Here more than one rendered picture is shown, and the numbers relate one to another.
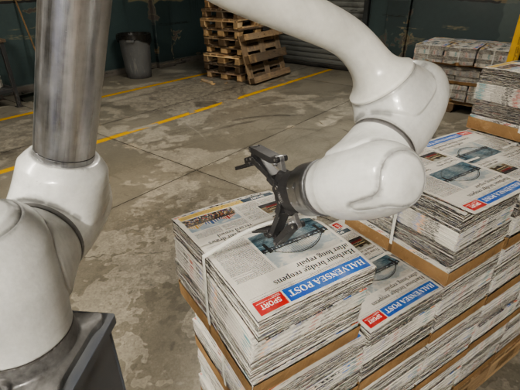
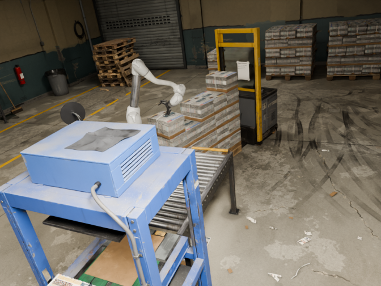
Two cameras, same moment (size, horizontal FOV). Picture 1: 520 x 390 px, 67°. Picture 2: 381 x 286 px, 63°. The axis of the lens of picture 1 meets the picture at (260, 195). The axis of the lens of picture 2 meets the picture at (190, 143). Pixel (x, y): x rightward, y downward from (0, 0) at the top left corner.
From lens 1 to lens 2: 3.13 m
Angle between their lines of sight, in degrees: 11
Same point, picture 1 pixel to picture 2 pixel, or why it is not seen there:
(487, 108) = (209, 84)
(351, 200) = (175, 101)
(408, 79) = (178, 87)
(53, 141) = (134, 104)
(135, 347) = not seen: hidden behind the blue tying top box
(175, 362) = not seen: hidden behind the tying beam
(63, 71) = (136, 94)
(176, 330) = not seen: hidden behind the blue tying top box
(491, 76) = (207, 77)
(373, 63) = (174, 86)
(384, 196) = (178, 100)
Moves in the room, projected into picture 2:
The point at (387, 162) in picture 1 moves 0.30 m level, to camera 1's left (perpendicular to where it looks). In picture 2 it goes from (177, 96) to (152, 101)
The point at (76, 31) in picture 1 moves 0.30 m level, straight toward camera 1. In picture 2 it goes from (138, 88) to (151, 92)
